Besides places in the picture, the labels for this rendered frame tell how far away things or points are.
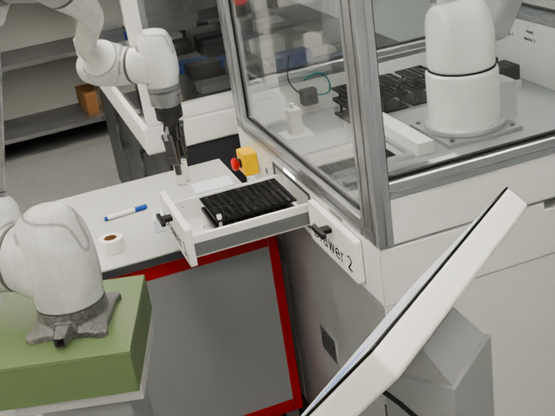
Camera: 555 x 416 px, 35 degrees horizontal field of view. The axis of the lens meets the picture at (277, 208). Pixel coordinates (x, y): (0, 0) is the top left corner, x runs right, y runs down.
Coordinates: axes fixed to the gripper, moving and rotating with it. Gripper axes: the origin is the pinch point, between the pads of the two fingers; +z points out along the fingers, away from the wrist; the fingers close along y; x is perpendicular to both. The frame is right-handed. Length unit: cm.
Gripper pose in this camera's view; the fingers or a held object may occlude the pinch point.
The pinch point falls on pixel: (182, 172)
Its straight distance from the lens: 250.0
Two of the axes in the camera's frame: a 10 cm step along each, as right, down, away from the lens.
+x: -9.7, 0.5, 2.5
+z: 1.5, 9.0, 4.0
